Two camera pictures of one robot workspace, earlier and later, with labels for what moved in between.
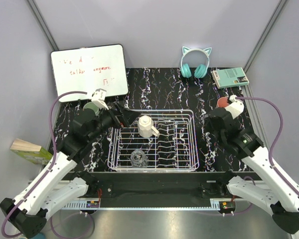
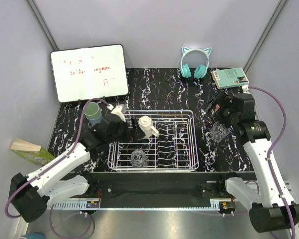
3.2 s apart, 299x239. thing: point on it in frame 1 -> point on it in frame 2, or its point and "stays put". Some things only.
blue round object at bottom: (39, 236) stays put
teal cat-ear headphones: (200, 70) stays put
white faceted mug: (145, 128) stays put
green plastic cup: (92, 105) stays put
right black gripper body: (214, 131) -> (226, 116)
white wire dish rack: (156, 140) stays put
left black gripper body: (108, 119) -> (122, 135)
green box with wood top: (31, 152) stays put
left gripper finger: (131, 116) -> (136, 136)
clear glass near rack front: (139, 159) stays put
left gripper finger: (122, 108) -> (135, 124)
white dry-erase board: (88, 69) stays put
